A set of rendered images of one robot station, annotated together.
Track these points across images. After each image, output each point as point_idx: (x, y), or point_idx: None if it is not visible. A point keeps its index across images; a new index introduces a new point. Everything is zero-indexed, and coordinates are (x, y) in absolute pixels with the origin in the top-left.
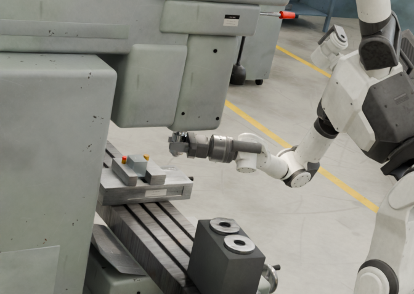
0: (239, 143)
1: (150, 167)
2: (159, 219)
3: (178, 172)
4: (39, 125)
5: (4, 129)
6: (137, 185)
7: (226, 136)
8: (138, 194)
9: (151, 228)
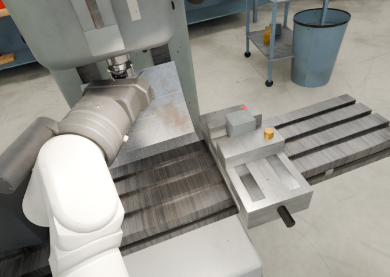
0: (25, 129)
1: (242, 140)
2: (175, 182)
3: (281, 192)
4: None
5: None
6: (213, 140)
7: (80, 113)
8: (215, 153)
9: (154, 173)
